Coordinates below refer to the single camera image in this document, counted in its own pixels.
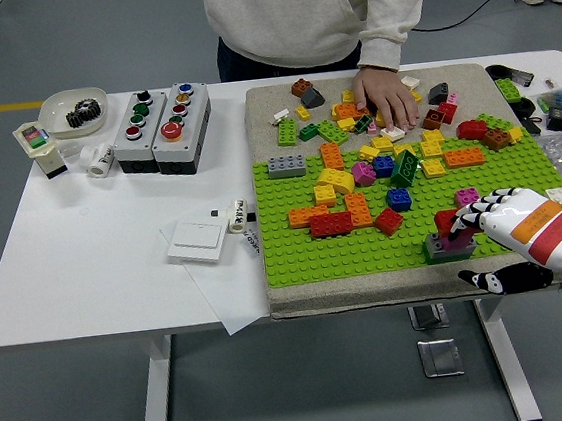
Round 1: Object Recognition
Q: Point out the white bowl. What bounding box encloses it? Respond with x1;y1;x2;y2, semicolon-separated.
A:
35;84;112;142

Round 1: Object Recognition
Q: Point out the white labelled cylinder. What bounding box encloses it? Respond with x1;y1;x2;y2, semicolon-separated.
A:
223;197;253;235

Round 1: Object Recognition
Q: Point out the grey emergency-stop control box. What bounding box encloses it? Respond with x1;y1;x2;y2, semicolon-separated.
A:
145;79;218;178

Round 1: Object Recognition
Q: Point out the green studded baseplate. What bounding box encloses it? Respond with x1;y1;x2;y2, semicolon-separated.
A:
251;128;562;290

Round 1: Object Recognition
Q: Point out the white pipe tee fitting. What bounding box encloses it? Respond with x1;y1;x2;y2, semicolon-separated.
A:
77;140;118;180

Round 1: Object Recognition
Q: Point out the red rounded brick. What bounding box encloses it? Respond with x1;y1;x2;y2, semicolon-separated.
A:
456;116;491;144

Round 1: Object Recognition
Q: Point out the dark rectangular card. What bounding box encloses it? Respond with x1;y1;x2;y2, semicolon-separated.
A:
501;64;536;90

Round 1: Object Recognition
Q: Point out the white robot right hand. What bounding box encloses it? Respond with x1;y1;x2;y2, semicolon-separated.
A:
440;181;562;303

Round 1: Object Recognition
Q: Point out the lime green long brick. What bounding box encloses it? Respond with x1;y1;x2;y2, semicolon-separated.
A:
492;74;524;105

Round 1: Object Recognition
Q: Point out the metal floor outlet plate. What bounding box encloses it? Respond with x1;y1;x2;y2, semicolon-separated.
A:
415;335;466;381

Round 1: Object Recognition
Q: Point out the brown square brick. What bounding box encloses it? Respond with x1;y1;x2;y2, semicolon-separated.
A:
420;106;448;132
289;75;315;99
483;126;513;153

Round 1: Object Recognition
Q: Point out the white switch unit coloured display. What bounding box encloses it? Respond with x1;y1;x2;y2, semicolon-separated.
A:
11;118;69;183

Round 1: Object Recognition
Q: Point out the white table leg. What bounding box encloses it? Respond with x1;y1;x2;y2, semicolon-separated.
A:
472;293;543;421
128;334;181;421

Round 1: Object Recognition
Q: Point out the dark grey slope brick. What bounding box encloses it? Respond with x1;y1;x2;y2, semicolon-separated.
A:
297;85;326;110
426;80;452;107

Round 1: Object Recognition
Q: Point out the black strap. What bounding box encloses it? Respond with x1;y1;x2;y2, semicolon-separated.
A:
519;114;546;138

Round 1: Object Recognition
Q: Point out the black gear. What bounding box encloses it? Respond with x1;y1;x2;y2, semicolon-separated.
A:
64;106;98;129
71;97;104;124

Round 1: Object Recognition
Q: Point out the red square brick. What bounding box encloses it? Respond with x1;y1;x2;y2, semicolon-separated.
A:
371;205;407;239
436;99;461;126

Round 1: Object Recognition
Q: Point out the small dark green brick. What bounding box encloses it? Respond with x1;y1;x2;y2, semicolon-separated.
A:
297;122;323;143

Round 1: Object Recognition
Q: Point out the black ring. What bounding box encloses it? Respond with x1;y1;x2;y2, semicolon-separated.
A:
509;95;539;120

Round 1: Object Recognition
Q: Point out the person's left hand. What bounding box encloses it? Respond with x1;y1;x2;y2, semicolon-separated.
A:
349;62;423;138

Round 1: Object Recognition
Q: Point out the dark grey base brick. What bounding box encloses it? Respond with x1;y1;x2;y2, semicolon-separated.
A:
422;227;480;266

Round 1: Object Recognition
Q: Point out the grey four-button control box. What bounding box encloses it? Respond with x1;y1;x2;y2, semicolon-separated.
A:
106;87;176;178

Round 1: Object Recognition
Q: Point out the white written label strip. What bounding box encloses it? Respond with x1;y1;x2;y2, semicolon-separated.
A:
243;225;264;259

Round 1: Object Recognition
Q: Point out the light grey eight-stud brick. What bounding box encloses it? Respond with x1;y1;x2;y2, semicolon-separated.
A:
266;153;309;181

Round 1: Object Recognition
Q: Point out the red eight-stud brick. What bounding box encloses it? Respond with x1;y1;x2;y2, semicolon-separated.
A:
308;209;356;240
434;206;471;236

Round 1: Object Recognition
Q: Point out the white wall switch plate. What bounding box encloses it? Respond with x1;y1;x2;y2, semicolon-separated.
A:
163;215;230;269

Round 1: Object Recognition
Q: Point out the magenta square brick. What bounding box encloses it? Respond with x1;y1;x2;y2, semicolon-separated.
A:
350;158;379;188

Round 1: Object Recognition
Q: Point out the clear plastic sheet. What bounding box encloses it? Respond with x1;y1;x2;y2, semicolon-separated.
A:
158;211;275;343

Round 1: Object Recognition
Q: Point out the blue square brick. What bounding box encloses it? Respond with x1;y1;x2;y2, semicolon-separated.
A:
384;185;415;213
371;153;399;180

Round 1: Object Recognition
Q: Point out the green eight-stud brick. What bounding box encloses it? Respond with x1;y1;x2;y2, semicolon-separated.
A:
315;116;350;146

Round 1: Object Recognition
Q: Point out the dark green hollow brick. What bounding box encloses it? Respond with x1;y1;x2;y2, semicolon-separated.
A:
350;112;374;134

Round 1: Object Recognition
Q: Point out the large yellow rounded brick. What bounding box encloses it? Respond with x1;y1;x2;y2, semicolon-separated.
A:
315;164;359;198

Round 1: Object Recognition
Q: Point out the orange eight-stud brick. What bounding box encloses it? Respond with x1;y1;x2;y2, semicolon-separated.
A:
333;99;371;120
287;203;333;230
442;146;488;170
343;190;375;229
318;140;347;173

